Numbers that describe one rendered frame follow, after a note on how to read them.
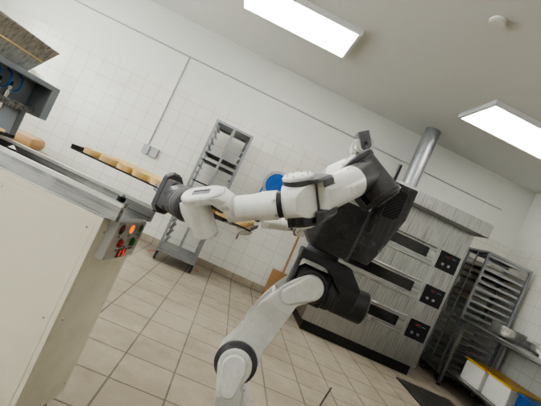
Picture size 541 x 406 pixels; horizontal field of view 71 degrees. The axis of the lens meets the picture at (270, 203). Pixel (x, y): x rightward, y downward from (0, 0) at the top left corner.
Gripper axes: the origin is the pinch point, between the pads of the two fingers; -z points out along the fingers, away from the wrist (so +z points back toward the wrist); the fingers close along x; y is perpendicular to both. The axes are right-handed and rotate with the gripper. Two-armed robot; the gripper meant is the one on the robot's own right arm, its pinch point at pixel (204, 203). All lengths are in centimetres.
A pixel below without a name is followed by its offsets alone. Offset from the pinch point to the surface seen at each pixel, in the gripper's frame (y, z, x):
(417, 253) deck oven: -74, 349, 37
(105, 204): 8.6, -39.6, -11.9
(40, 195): -5, -54, -18
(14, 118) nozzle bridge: -81, -58, -3
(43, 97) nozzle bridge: -74, -53, 12
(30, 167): -11, -58, -12
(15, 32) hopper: -57, -73, 29
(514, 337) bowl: 27, 440, -4
